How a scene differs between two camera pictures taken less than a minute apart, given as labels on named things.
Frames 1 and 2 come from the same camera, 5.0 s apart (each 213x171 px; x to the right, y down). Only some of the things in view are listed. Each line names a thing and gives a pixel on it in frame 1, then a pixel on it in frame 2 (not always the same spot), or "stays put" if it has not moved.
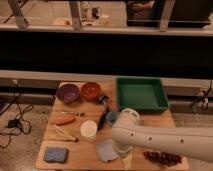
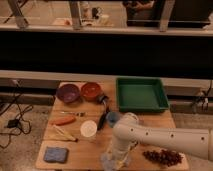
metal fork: (75, 113) stays put
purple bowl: (68, 93) stays put
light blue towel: (106, 151) → (109, 163)
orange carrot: (63, 120) stays put
